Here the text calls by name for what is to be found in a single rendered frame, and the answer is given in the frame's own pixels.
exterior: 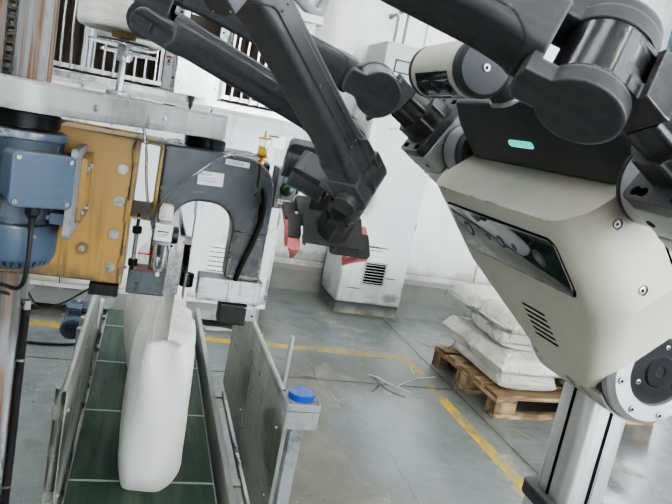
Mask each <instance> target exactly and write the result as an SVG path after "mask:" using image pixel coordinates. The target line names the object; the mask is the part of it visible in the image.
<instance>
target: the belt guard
mask: <svg viewBox="0 0 672 504"><path fill-rule="evenodd" d="M0 107H4V108H10V109H15V110H21V111H27V112H33V113H39V114H45V115H52V116H59V117H66V118H73V119H80V120H87V121H94V122H101V123H108V124H115V125H122V126H129V127H136V128H144V129H151V130H158V131H165V132H172V133H179V134H186V135H193V136H198V137H203V138H208V139H214V140H225V137H226V130H227V124H228V117H227V116H223V115H218V114H213V113H208V112H203V111H198V110H192V109H187V108H182V107H174V106H169V105H165V104H161V103H155V102H150V101H145V100H139V99H133V98H127V97H122V96H117V95H112V94H107V93H101V92H96V91H92V90H86V89H81V88H76V87H71V86H65V85H60V84H55V83H49V82H44V81H39V80H34V79H28V78H23V77H18V76H12V75H7V74H2V73H0Z"/></svg>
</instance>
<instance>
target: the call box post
mask: <svg viewBox="0 0 672 504"><path fill-rule="evenodd" d="M302 431H303V430H292V429H287V431H286V436H285V442H284V447H283V452H282V457H281V462H280V467H279V473H278V478H277V483H276V488H275V493H274V498H273V504H288V501H289V496H290V491H291V486H292V481H293V476H294V471H295V466H296V461H297V456H298V451H299V446H300V441H301V436H302Z"/></svg>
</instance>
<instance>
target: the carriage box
mask: <svg viewBox="0 0 672 504"><path fill-rule="evenodd" d="M58 132H62V133H65V134H67V135H68V136H69V139H68V143H65V149H64V153H66V152H67V153H71V152H72V149H73V148H74V147H76V146H78V145H79V144H81V143H82V144H87V145H88V151H87V153H88V152H95V154H96V160H95V166H94V176H93V182H92V191H91V200H90V208H89V211H87V213H86V215H85V217H84V218H83V220H82V222H81V223H78V226H77V228H76V229H75V231H74V232H73V234H72V236H71V237H70V239H62V227H63V225H59V230H58V238H57V245H56V252H55V255H54V257H53V258H52V260H51V261H50V262H49V263H48V264H47V265H45V266H43V267H40V268H36V269H29V272H28V274H37V275H45V276H54V277H63V278H72V279H81V280H90V281H99V282H107V283H117V284H119V285H120V284H121V282H122V277H123V272H124V267H125V262H126V256H127V249H128V241H129V234H130V227H131V219H132V218H129V215H131V211H132V207H133V202H134V198H135V190H136V183H137V176H138V168H139V161H140V154H141V146H142V143H140V142H139V140H141V137H142V135H143V133H139V132H134V131H129V130H123V129H118V128H112V127H107V126H101V125H95V124H90V123H84V122H79V121H73V120H68V119H62V123H61V130H59V131H58Z"/></svg>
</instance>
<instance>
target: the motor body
mask: <svg viewBox="0 0 672 504"><path fill-rule="evenodd" d="M68 139H69V136H68V135H67V134H65V133H62V132H58V131H48V130H39V129H32V128H31V129H27V128H21V127H17V126H14V125H8V124H3V123H0V177H1V167H2V156H3V150H4V149H5V148H7V147H14V148H23V149H31V150H39V151H47V152H56V153H59V154H60V153H64V149H65V143H68ZM25 208H26V207H12V206H10V205H9V204H8V203H7V202H6V199H5V198H4V197H3V196H2V195H1V194H0V269H10V270H24V266H25V258H26V250H27V240H28V217H27V216H26V214H25ZM39 209H40V215H39V216H38V217H37V218H36V219H35V225H34V231H33V240H32V250H31V258H30V265H29V269H36V268H40V267H43V266H45V265H47V264H48V263H49V262H50V261H51V260H52V258H53V257H54V255H55V252H56V245H57V238H58V230H59V225H55V224H49V221H47V220H42V216H43V209H41V208H39Z"/></svg>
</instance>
